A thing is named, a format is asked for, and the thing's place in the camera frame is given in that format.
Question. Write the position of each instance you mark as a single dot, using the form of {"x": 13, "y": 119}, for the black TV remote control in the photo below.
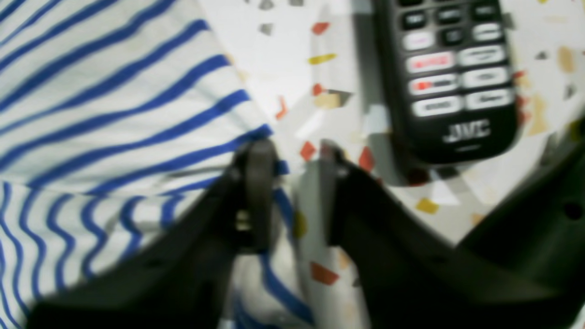
{"x": 447, "y": 74}

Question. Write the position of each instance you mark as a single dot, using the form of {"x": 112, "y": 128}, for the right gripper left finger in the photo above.
{"x": 181, "y": 280}

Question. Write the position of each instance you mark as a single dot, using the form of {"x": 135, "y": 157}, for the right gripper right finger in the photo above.
{"x": 521, "y": 267}

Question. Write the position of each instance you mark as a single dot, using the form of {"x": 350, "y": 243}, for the blue white striped t-shirt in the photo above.
{"x": 115, "y": 116}

